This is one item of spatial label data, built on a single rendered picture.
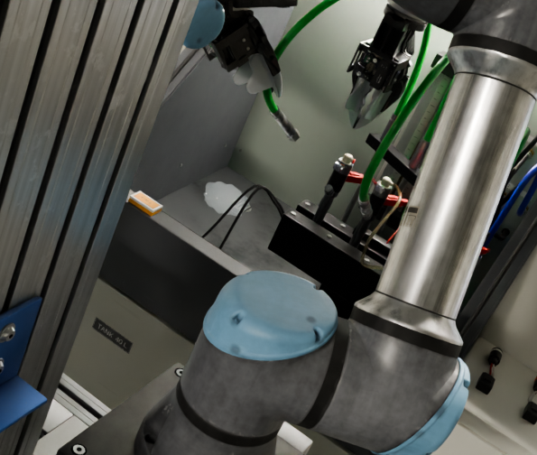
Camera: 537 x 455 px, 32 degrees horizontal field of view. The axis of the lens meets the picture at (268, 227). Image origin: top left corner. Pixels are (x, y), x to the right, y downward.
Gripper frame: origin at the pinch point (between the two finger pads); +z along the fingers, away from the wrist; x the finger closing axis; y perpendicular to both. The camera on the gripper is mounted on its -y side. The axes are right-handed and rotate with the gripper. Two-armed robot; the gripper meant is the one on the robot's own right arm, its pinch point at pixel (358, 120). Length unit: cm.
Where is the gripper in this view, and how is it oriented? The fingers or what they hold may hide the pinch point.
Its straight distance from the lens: 158.4
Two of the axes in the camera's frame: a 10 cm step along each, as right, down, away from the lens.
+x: 8.1, 5.3, -2.5
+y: -4.5, 2.9, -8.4
